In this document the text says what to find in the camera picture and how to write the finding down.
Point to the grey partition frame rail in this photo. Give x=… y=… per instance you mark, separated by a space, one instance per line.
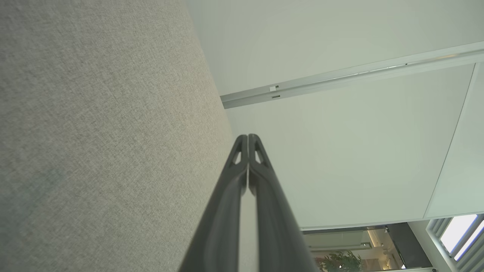
x=340 y=77

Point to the green potted plant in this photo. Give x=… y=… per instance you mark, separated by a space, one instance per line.
x=340 y=262

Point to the dark wall panel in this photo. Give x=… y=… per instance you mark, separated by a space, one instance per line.
x=410 y=245

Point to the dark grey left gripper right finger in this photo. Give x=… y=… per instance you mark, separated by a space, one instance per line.
x=276 y=226

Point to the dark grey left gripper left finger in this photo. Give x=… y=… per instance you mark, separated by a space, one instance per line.
x=219 y=226

